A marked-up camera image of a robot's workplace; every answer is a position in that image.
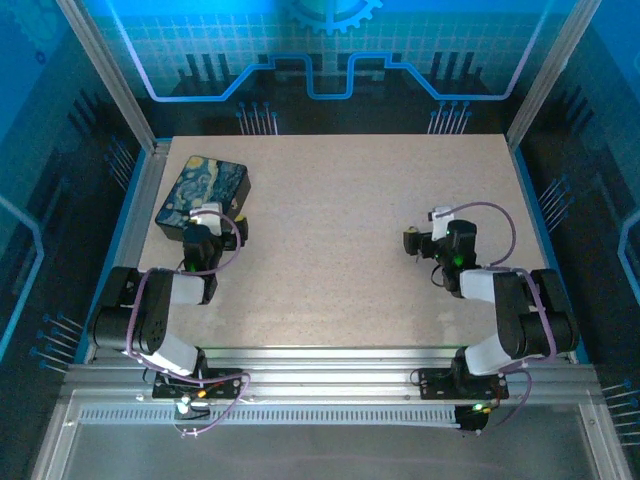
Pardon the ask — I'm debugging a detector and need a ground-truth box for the starry night print box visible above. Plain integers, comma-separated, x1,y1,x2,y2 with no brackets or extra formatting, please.
154,154,252,241

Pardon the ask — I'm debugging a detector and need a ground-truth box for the black controller box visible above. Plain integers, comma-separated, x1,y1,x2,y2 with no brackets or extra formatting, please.
455,403,489,435

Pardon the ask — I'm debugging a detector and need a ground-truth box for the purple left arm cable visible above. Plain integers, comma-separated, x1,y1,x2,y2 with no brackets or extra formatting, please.
127,209,251,439

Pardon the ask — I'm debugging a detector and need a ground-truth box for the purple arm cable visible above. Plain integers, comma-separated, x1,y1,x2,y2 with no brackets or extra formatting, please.
127,209,251,439
439,201,559,429

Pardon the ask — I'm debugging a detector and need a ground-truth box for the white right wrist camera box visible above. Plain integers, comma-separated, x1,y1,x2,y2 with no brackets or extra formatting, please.
426,204,455,242

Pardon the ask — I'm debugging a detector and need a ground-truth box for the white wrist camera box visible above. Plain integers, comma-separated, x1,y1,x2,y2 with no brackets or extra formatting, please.
426,204,455,242
189,201,225,236

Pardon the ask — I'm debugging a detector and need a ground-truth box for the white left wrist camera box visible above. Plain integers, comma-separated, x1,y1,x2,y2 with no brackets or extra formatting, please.
189,201,225,236

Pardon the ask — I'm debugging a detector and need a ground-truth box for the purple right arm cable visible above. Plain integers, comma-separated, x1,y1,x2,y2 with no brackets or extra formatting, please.
439,201,559,429

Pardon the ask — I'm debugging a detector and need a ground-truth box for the aluminium side rail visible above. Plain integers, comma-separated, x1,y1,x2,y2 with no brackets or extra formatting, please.
82,139,174,364

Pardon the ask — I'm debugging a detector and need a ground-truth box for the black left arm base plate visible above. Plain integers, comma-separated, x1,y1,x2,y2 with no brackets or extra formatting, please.
152,367,245,401

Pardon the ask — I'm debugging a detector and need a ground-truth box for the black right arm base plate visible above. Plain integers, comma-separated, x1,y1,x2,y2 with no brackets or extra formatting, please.
417,367,510,401

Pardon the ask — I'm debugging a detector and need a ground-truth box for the aluminium frame rail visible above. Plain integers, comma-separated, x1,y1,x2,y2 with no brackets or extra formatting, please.
63,346,604,404

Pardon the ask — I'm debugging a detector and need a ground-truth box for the slotted grey cable duct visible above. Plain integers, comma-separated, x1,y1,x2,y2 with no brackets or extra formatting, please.
78,405,464,427

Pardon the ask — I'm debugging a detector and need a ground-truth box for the aluminium frame post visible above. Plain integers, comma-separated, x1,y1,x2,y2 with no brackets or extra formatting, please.
55,0,160,151
504,0,602,147

